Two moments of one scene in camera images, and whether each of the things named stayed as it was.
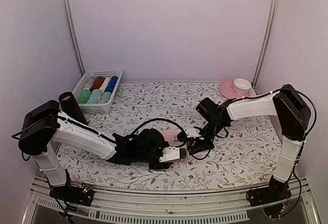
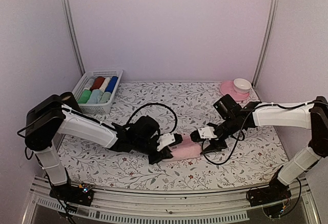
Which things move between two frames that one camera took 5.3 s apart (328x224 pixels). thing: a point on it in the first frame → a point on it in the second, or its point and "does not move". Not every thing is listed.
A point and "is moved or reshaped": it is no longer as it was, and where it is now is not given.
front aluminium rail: x=43 y=206 does not move
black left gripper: x=161 y=167 → x=163 y=155
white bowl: x=242 y=85 does not move
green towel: x=105 y=97 does not move
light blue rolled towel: x=95 y=97 does not move
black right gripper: x=199 y=143 → x=215 y=146
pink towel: x=170 y=136 is moved or reshaped
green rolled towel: x=84 y=96 does not move
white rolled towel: x=104 y=84 does not move
